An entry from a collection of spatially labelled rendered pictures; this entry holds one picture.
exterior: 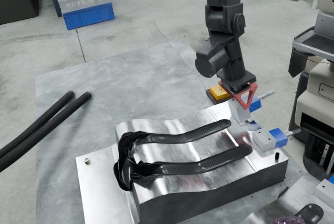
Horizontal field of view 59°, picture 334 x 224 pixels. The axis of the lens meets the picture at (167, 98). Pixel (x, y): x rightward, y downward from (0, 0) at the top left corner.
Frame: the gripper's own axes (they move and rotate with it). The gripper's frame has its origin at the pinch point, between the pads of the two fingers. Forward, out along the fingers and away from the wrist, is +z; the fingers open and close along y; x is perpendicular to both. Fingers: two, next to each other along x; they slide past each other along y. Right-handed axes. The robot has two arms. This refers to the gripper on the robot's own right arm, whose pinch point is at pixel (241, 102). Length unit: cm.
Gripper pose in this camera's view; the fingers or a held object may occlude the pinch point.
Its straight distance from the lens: 85.4
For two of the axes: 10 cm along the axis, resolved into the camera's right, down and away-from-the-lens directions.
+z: 3.2, 8.0, 5.1
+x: 8.9, -4.3, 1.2
